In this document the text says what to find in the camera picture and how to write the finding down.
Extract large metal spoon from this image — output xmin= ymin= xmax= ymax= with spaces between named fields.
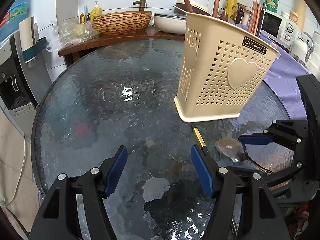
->
xmin=215 ymin=138 xmax=274 ymax=174

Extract black gold-tipped chopstick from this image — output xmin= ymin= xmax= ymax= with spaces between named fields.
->
xmin=191 ymin=124 xmax=208 ymax=156

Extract purple floral cloth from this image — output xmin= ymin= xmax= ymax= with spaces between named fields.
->
xmin=239 ymin=34 xmax=309 ymax=124

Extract round glass table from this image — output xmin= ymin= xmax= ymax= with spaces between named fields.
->
xmin=31 ymin=38 xmax=296 ymax=240

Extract cream plastic utensil holder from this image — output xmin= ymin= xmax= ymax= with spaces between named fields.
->
xmin=174 ymin=12 xmax=279 ymax=123

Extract white electric kettle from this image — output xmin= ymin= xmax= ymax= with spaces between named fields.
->
xmin=289 ymin=31 xmax=315 ymax=68

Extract white microwave oven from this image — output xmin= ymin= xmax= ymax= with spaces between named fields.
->
xmin=261 ymin=10 xmax=301 ymax=50

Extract black water dispenser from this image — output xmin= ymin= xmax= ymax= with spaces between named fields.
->
xmin=1 ymin=32 xmax=52 ymax=116

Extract wooden counter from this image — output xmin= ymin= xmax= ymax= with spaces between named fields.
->
xmin=58 ymin=27 xmax=184 ymax=67

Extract dark glass bottle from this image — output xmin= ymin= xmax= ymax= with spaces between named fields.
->
xmin=234 ymin=5 xmax=246 ymax=24

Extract green stacked containers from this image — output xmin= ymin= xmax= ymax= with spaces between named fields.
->
xmin=264 ymin=0 xmax=279 ymax=13

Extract white pan with lid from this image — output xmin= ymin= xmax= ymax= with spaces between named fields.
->
xmin=153 ymin=12 xmax=187 ymax=35

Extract brown rice cooker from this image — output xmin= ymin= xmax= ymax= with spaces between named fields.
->
xmin=172 ymin=0 xmax=212 ymax=16

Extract clear plastic bag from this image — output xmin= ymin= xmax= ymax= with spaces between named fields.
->
xmin=46 ymin=20 xmax=100 ymax=53

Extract woven pattern basin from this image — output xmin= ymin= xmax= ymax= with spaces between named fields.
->
xmin=92 ymin=11 xmax=152 ymax=35

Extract yellow soap bottle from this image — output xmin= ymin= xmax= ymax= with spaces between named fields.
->
xmin=90 ymin=1 xmax=102 ymax=21

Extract brass faucet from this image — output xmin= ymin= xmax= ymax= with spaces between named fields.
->
xmin=132 ymin=0 xmax=146 ymax=11

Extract blue water bottle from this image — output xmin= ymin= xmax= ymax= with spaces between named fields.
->
xmin=0 ymin=0 xmax=30 ymax=42

